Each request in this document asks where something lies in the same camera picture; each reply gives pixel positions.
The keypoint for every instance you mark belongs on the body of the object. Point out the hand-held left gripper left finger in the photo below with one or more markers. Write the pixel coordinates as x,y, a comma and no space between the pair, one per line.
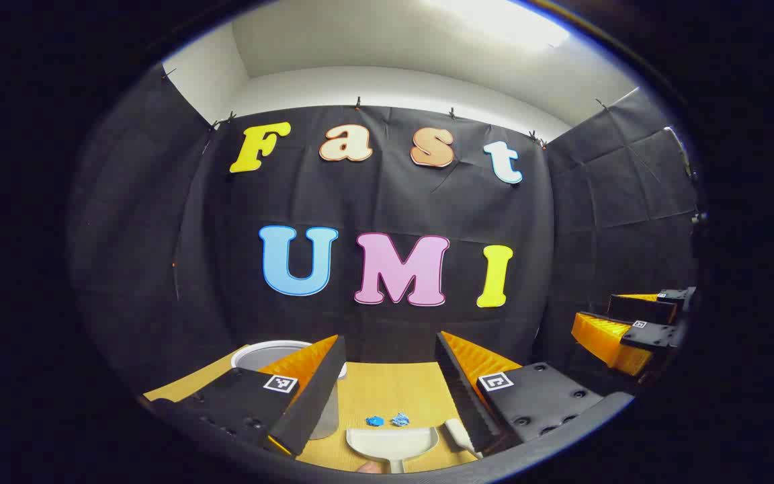
313,403

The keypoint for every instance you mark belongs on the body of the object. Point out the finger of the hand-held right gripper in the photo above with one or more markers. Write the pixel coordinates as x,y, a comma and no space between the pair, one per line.
602,339
642,310

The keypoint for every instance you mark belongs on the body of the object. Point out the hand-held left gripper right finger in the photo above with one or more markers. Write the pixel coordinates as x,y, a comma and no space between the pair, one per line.
467,403

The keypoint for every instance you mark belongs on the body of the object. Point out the small white broom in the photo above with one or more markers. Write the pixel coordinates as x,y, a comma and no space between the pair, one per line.
457,433

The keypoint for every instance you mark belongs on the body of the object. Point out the dark blue paper ball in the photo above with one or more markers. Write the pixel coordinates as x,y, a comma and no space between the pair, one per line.
374,421

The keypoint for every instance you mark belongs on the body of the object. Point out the light blue paper ball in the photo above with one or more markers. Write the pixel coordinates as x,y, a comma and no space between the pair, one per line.
400,419

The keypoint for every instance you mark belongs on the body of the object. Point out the white ribbed garbage bin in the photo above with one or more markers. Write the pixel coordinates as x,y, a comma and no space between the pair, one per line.
263,355

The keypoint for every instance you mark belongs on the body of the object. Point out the white plastic dustpan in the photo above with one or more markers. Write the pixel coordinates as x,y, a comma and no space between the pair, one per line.
390,440

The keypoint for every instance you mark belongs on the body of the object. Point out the wooden desktop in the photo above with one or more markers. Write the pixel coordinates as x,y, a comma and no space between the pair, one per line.
394,390

